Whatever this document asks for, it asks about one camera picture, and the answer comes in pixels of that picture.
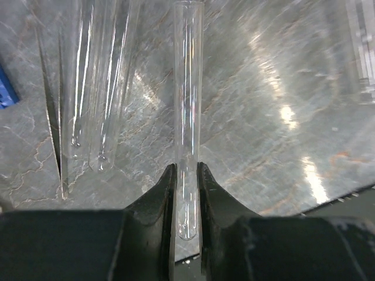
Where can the clear glass beaker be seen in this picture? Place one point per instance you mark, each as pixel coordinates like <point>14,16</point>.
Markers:
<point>360,15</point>

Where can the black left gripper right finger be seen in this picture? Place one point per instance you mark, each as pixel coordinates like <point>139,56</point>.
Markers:
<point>238,244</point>

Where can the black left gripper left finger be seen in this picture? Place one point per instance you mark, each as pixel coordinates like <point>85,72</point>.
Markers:
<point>133,243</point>

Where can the clear glass test tube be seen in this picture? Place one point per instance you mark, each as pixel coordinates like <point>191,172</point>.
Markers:
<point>188,67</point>
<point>77,71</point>
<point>114,32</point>

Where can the blue plastic divided bin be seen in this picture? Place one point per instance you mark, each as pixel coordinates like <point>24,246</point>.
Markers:
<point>7,92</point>

